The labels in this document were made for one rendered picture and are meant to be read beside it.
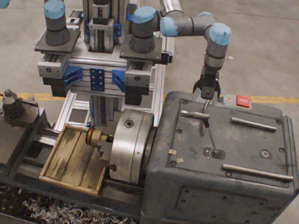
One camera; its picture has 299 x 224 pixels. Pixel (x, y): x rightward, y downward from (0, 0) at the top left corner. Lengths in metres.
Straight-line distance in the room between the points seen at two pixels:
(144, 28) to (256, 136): 0.79
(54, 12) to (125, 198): 1.02
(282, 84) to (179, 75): 1.23
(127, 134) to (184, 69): 2.38
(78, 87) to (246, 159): 1.17
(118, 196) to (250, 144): 0.65
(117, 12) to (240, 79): 2.09
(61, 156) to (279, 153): 1.03
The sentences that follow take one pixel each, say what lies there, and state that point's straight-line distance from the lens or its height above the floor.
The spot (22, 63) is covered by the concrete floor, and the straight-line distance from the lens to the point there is 3.74.
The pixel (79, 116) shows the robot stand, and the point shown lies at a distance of 2.71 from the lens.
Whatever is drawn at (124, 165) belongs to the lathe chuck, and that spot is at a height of 1.14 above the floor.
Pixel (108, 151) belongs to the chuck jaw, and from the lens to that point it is 1.35.
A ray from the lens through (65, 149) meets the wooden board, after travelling 1.66.
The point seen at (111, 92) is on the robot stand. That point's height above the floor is 0.84.
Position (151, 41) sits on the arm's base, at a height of 1.22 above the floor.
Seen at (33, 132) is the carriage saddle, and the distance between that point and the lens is 1.75.
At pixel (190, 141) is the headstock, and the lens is 1.23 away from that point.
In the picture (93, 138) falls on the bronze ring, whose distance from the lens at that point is 1.40.
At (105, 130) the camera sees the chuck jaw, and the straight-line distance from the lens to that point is 1.40.
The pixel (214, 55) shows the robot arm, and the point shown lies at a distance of 1.14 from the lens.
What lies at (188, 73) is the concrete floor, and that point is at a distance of 3.52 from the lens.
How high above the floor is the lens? 2.20
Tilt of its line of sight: 47 degrees down
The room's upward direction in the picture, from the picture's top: 6 degrees clockwise
